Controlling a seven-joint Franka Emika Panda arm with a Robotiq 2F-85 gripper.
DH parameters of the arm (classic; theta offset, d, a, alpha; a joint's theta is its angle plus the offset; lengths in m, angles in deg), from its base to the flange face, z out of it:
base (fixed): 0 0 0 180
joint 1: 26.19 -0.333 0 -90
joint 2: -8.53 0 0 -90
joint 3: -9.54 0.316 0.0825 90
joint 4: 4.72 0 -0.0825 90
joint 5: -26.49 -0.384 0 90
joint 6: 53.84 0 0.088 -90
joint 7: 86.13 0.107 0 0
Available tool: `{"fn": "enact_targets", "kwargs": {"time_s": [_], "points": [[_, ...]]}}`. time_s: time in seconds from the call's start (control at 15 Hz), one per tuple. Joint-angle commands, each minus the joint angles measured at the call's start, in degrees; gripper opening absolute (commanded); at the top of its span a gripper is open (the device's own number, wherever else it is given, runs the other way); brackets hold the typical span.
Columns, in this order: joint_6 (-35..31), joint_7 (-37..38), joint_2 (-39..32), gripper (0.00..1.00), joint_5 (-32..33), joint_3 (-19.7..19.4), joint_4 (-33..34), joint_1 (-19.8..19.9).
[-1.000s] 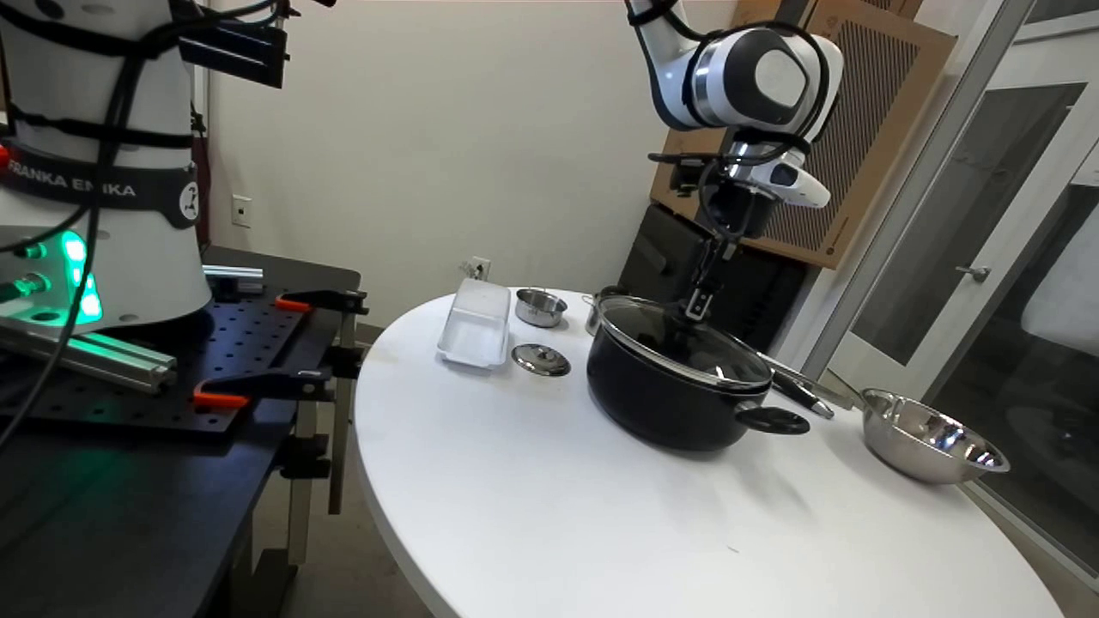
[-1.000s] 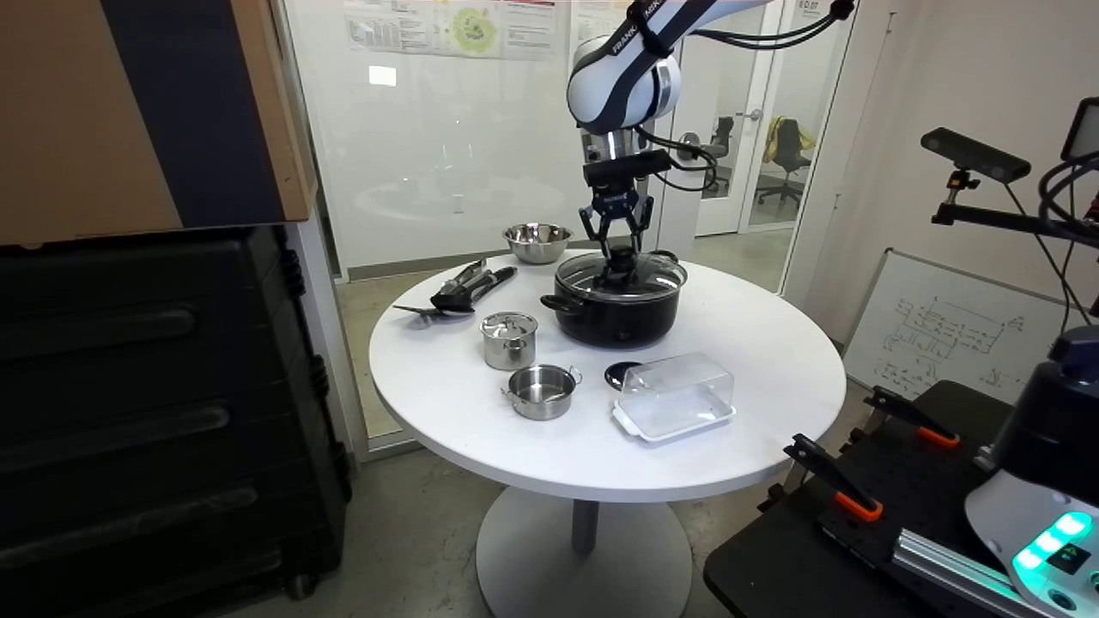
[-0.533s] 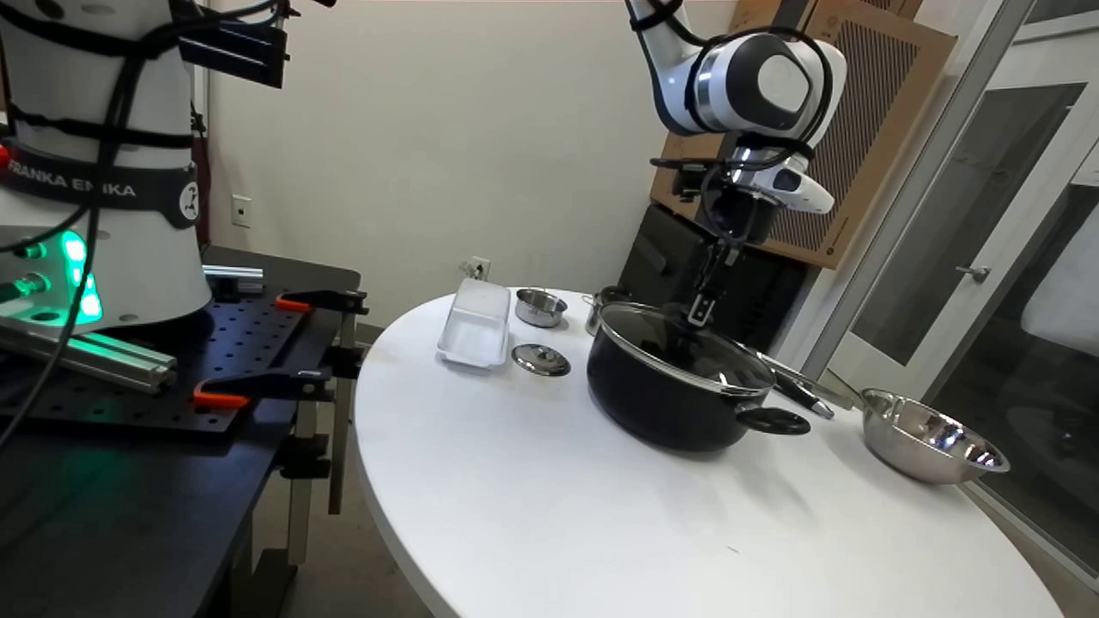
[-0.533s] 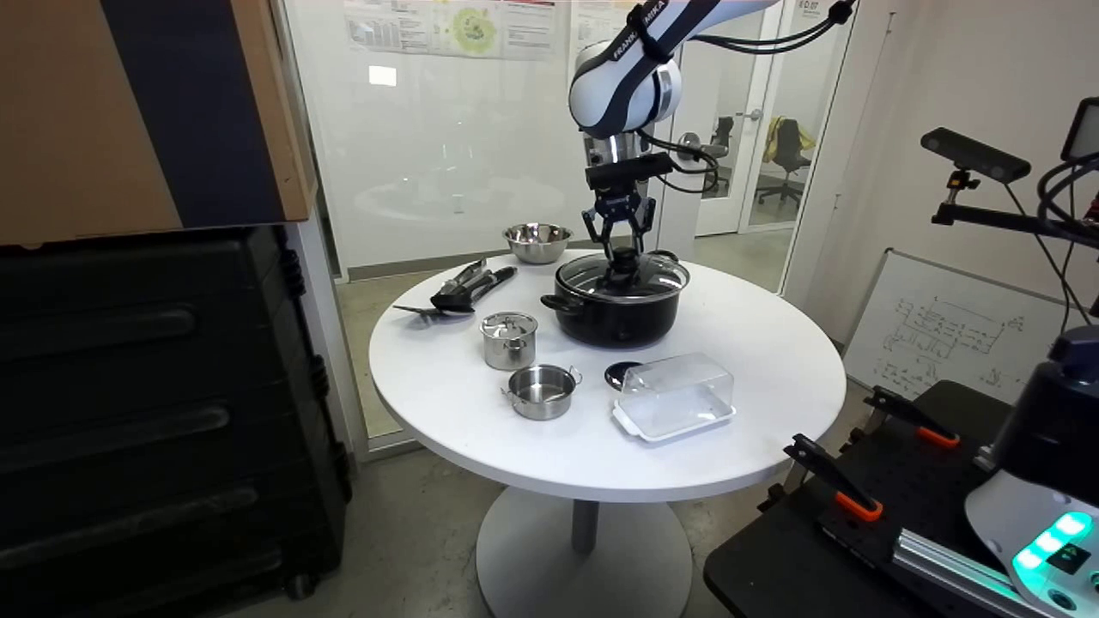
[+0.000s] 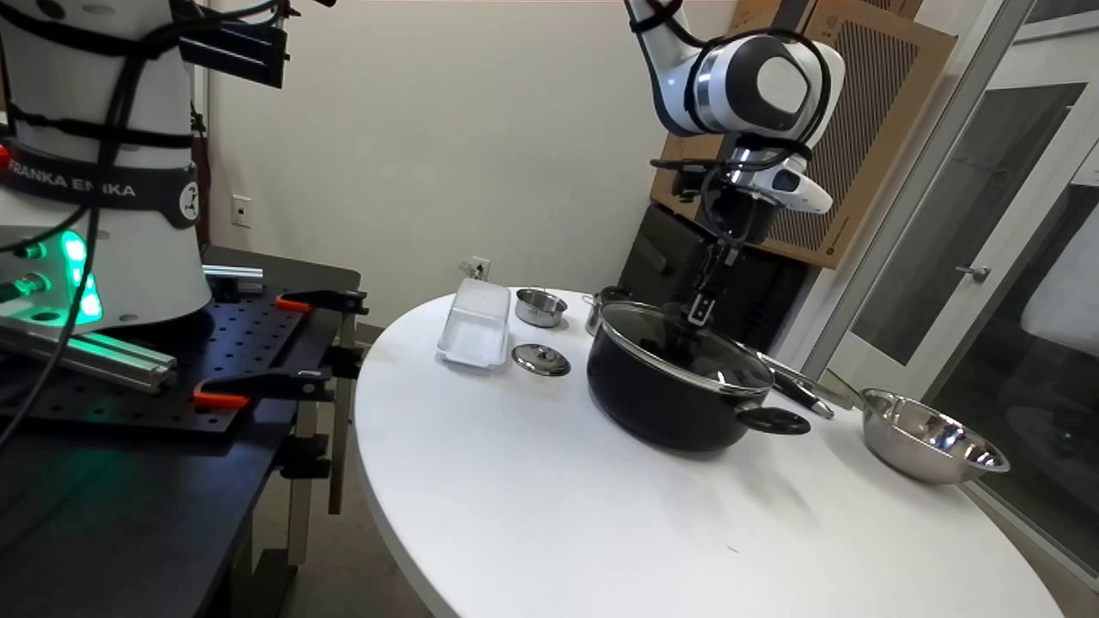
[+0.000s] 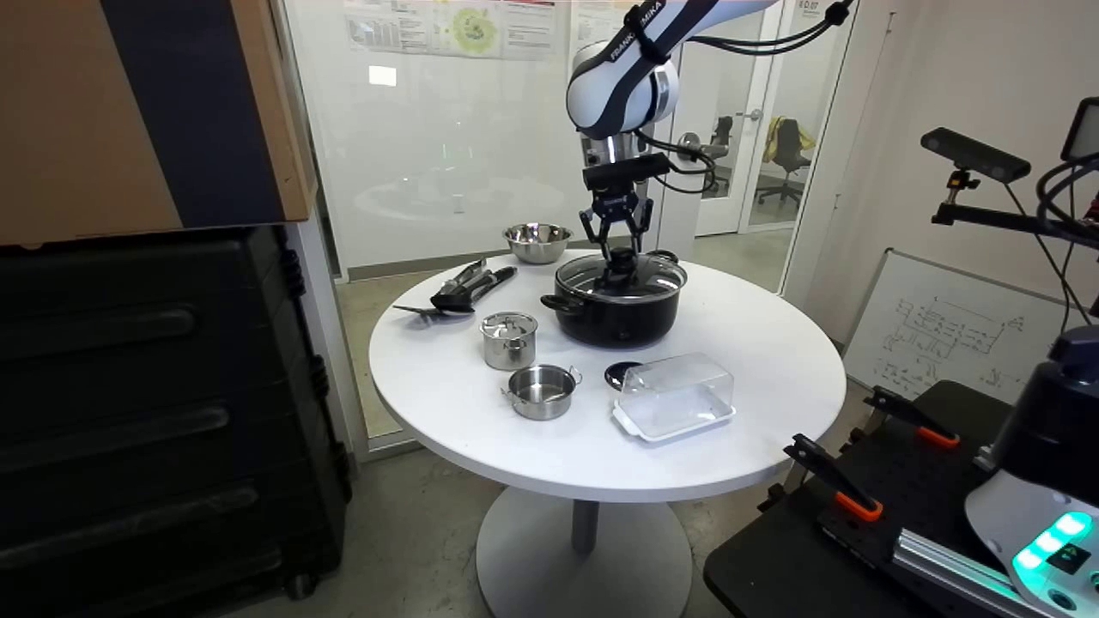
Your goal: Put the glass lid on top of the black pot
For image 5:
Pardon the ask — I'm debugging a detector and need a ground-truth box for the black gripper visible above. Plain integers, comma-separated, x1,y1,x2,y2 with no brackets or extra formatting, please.
684,168,766,328

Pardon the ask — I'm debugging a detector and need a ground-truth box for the black cooking pot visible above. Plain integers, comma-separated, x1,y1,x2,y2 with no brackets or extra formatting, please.
583,297,815,452

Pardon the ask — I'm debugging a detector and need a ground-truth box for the small round steel lid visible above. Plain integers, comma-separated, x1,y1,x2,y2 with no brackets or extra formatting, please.
510,338,574,381

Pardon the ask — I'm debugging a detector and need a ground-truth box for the black equipment case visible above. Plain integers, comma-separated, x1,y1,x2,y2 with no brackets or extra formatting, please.
614,198,817,354

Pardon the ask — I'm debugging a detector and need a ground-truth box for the small steel bowl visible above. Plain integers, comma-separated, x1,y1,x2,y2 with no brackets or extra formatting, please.
511,283,574,331

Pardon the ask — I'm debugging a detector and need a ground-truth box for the clear plastic container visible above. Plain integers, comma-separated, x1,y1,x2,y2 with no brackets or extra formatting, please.
437,273,516,373

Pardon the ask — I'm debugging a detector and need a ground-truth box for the large steel mixing bowl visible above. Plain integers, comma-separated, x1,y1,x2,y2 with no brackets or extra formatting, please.
857,384,1014,486

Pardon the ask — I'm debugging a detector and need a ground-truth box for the cardboard box with dark stripe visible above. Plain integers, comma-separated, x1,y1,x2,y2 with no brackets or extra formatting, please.
648,0,961,273

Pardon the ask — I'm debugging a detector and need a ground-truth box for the glass office door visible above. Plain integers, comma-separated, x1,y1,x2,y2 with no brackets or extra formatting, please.
823,0,1099,581

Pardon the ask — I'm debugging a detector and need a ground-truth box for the black perforated robot table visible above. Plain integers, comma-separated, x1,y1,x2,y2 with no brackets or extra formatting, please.
0,243,370,618

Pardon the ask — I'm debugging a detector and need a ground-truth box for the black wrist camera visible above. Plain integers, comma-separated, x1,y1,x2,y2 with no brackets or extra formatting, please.
648,153,734,204

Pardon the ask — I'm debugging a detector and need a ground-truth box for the orange handled black clamp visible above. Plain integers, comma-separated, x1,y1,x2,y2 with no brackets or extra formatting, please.
271,289,375,321
188,364,368,415

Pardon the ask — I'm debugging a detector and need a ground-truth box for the black box device on mount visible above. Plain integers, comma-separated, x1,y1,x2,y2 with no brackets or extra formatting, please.
169,0,304,91

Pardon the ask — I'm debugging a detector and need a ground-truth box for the black cable on robot base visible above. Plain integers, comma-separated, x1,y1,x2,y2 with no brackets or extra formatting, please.
0,0,187,456

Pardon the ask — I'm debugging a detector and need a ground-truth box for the aluminium rail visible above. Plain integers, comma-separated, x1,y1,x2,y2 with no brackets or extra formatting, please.
0,311,182,399

